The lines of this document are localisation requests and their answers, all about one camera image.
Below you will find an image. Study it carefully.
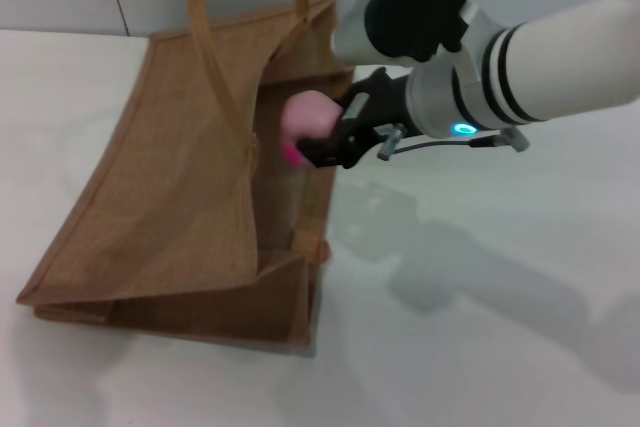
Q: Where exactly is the pink peach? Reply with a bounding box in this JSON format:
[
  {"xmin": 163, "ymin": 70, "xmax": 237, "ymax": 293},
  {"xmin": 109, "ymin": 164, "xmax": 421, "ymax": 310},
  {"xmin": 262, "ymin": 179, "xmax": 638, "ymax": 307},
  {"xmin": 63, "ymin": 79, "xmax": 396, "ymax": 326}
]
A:
[{"xmin": 279, "ymin": 90, "xmax": 342, "ymax": 166}]

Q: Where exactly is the brown woven handbag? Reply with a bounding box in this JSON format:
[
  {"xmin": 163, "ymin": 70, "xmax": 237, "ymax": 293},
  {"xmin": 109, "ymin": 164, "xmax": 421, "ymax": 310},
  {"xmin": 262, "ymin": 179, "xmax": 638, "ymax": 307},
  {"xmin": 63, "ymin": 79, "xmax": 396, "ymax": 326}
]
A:
[{"xmin": 14, "ymin": 0, "xmax": 357, "ymax": 349}]

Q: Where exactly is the right arm cable with plug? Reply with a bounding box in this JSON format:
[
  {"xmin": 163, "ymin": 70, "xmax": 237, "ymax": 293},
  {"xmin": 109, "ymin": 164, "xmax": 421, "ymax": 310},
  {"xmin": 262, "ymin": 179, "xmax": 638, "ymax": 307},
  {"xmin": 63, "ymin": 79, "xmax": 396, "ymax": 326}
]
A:
[{"xmin": 377, "ymin": 123, "xmax": 530, "ymax": 162}]

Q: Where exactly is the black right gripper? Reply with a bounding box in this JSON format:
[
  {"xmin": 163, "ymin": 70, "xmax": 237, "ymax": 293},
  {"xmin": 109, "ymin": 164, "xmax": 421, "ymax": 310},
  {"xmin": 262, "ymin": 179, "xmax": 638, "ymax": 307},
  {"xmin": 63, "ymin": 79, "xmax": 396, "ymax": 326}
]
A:
[{"xmin": 296, "ymin": 68, "xmax": 417, "ymax": 171}]

